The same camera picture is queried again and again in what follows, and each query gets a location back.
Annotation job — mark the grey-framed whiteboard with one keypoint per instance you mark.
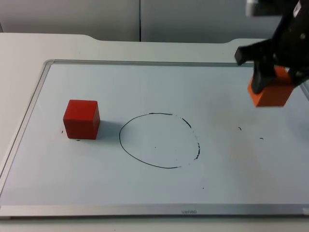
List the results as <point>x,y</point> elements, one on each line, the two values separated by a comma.
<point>154,188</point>

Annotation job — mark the red cube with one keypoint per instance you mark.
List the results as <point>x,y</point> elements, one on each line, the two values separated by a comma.
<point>80,120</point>

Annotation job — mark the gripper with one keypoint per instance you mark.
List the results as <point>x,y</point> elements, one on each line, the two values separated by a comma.
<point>289,38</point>

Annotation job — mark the orange cube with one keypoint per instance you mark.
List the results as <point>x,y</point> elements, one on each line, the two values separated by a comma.
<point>274,96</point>

